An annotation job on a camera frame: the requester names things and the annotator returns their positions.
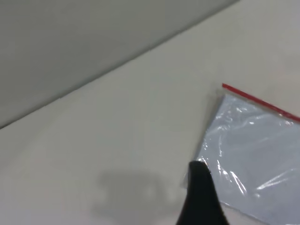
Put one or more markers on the white paper sheets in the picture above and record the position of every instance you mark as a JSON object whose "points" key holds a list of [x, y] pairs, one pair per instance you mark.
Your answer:
{"points": [[262, 159]]}

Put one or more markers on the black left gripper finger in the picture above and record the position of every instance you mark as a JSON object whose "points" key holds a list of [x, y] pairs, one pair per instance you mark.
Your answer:
{"points": [[201, 199]]}

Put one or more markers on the clear plastic zipper bag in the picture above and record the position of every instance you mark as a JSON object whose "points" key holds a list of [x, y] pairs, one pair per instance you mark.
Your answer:
{"points": [[257, 152]]}

